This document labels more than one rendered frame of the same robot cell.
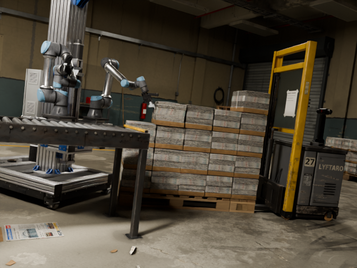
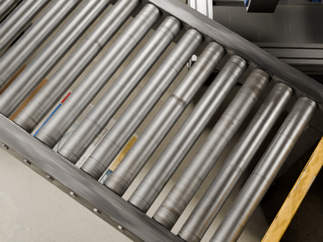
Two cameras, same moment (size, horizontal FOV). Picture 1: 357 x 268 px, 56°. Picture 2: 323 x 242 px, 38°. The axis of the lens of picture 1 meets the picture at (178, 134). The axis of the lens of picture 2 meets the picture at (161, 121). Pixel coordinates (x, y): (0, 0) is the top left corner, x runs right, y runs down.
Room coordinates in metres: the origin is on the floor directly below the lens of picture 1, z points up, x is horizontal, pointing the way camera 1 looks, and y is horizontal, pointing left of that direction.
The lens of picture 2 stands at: (2.30, 0.29, 1.81)
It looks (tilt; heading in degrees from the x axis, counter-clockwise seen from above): 68 degrees down; 59
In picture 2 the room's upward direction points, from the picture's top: 7 degrees clockwise
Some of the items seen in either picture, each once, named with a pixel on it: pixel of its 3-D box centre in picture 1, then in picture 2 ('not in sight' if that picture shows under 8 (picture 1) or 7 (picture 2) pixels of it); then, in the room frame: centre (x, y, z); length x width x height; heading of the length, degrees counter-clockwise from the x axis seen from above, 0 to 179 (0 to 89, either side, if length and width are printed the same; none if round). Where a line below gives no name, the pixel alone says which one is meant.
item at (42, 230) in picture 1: (33, 230); (83, 139); (2.36, 0.96, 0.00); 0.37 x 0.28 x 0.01; 121
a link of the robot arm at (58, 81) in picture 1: (60, 81); not in sight; (2.80, 1.03, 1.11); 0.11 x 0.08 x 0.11; 130
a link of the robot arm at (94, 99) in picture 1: (96, 101); not in sight; (3.53, 0.90, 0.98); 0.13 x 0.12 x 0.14; 151
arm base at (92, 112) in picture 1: (94, 112); not in sight; (3.53, 0.91, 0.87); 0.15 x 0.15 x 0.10
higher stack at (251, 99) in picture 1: (243, 150); not in sight; (3.68, -0.73, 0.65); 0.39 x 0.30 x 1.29; 12
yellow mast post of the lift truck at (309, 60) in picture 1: (298, 127); not in sight; (3.45, -1.23, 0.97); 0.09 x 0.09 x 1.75; 12
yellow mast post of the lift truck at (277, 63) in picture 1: (269, 123); not in sight; (4.09, -1.09, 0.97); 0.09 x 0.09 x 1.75; 12
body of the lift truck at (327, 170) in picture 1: (304, 177); not in sight; (3.85, -1.52, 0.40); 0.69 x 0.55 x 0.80; 12
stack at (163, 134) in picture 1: (177, 165); not in sight; (3.52, -0.02, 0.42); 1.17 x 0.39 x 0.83; 102
